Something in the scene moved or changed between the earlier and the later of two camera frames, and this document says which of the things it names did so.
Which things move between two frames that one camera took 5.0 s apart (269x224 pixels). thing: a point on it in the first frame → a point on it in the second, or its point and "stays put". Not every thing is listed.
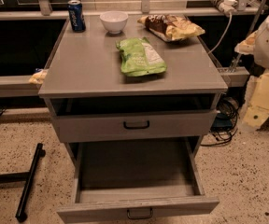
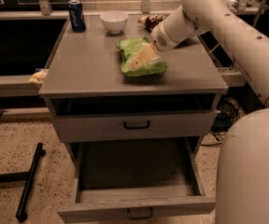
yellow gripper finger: x=268 y=92 → x=164 y=36
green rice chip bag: x=138 y=57 stays put
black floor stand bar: x=29 y=176 stays put
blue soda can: x=77 y=17 stays put
